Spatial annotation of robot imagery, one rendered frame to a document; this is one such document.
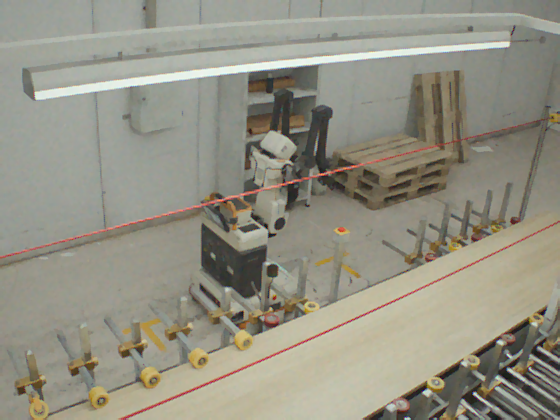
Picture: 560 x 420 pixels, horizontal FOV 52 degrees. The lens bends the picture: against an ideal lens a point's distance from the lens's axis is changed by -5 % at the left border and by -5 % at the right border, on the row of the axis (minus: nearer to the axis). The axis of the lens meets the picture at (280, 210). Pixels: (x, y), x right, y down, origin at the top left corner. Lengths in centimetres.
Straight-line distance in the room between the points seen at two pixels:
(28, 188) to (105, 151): 74
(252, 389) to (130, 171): 325
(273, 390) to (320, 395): 21
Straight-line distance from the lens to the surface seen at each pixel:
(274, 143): 423
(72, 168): 536
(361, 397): 279
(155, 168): 570
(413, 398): 300
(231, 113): 562
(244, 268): 421
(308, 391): 278
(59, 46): 185
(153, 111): 523
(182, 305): 291
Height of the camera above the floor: 281
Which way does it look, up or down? 27 degrees down
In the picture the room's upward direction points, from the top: 4 degrees clockwise
